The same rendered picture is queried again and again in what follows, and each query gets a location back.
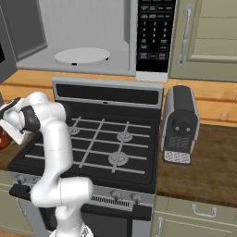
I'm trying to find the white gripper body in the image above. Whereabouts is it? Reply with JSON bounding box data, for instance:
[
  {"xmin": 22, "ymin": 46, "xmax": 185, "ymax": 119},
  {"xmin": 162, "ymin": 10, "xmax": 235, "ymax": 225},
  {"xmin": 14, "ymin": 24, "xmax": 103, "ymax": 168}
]
[{"xmin": 0, "ymin": 118, "xmax": 28, "ymax": 146}]

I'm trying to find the red-brown bowl with waffle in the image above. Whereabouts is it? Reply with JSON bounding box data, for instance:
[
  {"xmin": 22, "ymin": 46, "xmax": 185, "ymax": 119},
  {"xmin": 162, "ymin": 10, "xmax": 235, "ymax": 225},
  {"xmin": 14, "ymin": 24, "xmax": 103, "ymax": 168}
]
[{"xmin": 0, "ymin": 125, "xmax": 15, "ymax": 152}]

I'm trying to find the grey microwave door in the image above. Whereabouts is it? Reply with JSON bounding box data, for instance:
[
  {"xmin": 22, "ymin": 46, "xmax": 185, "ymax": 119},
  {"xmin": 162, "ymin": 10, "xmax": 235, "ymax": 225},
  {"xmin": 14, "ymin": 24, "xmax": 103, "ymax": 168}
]
[{"xmin": 0, "ymin": 0, "xmax": 19, "ymax": 85}]

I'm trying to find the white microwave turntable plate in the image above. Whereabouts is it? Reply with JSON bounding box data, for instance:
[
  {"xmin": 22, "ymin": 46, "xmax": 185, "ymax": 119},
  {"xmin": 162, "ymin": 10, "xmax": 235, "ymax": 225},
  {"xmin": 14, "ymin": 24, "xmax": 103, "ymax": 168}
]
[{"xmin": 54, "ymin": 46, "xmax": 111, "ymax": 66}]

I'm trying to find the black oven door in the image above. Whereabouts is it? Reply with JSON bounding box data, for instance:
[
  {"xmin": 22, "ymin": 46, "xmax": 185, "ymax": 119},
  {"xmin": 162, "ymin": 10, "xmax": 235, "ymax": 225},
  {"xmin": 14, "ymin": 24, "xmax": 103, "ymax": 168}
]
[{"xmin": 18, "ymin": 197, "xmax": 153, "ymax": 237}]

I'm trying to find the grey microwave oven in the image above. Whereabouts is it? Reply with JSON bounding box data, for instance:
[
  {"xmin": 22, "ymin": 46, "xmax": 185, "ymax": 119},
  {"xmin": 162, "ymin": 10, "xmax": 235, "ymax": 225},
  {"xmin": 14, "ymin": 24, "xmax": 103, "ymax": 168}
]
[{"xmin": 14, "ymin": 0, "xmax": 178, "ymax": 83}]

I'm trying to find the pale green base cupboard door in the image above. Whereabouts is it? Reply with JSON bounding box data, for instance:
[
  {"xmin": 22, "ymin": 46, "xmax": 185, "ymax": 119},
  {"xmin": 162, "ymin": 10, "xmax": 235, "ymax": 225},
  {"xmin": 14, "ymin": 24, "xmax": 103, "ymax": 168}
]
[{"xmin": 150, "ymin": 212, "xmax": 237, "ymax": 237}]

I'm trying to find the silver stove knob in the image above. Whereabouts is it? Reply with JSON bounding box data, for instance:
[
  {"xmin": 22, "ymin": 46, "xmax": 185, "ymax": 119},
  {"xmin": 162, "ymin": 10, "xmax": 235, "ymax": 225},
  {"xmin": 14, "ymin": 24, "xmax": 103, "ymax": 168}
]
[
  {"xmin": 110, "ymin": 190, "xmax": 122, "ymax": 202},
  {"xmin": 16, "ymin": 174, "xmax": 28, "ymax": 186},
  {"xmin": 131, "ymin": 193, "xmax": 143, "ymax": 206}
]

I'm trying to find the pale green base cupboard run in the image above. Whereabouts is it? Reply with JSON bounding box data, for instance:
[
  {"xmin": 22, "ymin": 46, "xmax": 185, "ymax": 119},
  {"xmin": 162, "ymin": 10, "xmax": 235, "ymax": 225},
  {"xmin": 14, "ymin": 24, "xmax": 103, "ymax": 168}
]
[{"xmin": 0, "ymin": 169, "xmax": 35, "ymax": 236}]

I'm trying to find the black and silver stove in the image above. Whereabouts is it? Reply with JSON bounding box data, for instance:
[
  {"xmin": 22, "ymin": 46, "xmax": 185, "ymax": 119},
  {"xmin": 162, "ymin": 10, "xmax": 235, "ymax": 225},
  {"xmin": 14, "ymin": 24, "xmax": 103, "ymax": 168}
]
[{"xmin": 6, "ymin": 76, "xmax": 165, "ymax": 237}]

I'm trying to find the silver and black coffee machine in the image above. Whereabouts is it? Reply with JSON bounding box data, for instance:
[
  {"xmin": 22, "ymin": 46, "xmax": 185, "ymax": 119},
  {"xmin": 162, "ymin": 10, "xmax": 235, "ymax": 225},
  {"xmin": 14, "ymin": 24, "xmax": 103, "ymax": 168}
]
[{"xmin": 159, "ymin": 84, "xmax": 201, "ymax": 166}]

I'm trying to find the pale green drawer front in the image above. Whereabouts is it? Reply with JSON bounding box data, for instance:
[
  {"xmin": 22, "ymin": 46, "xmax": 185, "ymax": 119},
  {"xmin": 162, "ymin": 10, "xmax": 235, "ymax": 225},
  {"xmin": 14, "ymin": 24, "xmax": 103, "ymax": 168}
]
[{"xmin": 153, "ymin": 195, "xmax": 237, "ymax": 230}]

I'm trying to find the silver base cupboard handle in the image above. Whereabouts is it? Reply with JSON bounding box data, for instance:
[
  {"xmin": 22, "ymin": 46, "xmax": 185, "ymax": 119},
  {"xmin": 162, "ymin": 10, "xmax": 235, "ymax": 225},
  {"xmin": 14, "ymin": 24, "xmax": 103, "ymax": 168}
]
[{"xmin": 155, "ymin": 216, "xmax": 164, "ymax": 237}]

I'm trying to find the silver wall cupboard handle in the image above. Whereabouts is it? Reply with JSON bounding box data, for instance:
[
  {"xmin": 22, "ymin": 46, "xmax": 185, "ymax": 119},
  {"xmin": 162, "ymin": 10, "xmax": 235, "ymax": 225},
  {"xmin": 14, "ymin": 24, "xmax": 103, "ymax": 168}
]
[{"xmin": 178, "ymin": 4, "xmax": 193, "ymax": 66}]

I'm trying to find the silver drawer handle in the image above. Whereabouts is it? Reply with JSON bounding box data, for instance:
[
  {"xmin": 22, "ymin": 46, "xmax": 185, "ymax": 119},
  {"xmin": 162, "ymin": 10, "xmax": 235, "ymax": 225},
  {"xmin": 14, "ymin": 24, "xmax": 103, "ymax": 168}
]
[{"xmin": 191, "ymin": 204, "xmax": 218, "ymax": 218}]

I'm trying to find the pale green wall cupboard door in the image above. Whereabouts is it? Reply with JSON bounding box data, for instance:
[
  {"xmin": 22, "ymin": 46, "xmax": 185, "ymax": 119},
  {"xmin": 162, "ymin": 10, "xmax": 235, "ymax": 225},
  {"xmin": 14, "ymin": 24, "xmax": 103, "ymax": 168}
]
[{"xmin": 168, "ymin": 0, "xmax": 237, "ymax": 83}]

